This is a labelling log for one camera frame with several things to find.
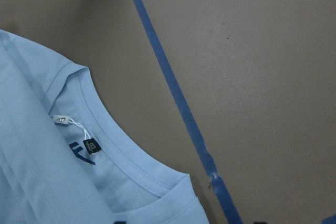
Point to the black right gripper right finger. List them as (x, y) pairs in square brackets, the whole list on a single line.
[(260, 222)]

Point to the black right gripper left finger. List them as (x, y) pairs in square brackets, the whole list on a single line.
[(120, 222)]

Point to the light blue t-shirt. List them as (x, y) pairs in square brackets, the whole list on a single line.
[(63, 157)]

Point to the brown paper table cover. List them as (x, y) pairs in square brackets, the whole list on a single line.
[(258, 76)]

